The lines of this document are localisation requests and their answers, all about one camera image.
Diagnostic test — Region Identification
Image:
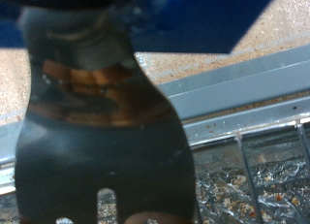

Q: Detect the white bread slice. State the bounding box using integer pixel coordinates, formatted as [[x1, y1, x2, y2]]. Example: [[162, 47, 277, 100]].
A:
[[124, 210, 192, 224]]

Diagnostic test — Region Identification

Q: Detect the silver toaster oven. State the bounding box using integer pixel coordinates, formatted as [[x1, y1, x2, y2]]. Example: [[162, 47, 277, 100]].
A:
[[0, 94, 310, 224]]

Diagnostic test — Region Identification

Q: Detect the foil lined crumb tray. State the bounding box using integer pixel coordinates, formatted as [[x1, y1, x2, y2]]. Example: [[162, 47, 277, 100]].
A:
[[192, 130, 310, 224]]

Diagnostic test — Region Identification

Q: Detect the wire oven rack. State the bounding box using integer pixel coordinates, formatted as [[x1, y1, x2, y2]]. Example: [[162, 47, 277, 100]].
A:
[[190, 117, 310, 224]]

